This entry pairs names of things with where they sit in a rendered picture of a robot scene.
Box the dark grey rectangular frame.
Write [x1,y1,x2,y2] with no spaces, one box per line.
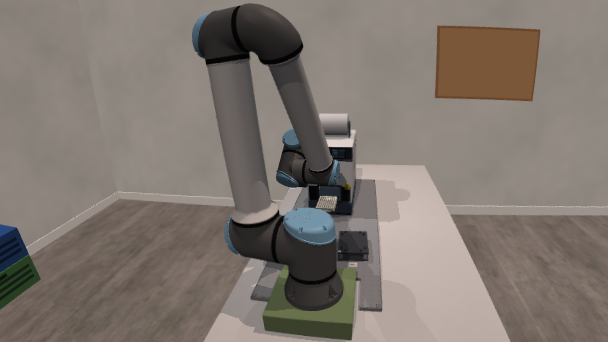
[338,231,369,261]

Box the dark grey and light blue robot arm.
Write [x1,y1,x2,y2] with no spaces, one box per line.
[192,3,343,311]

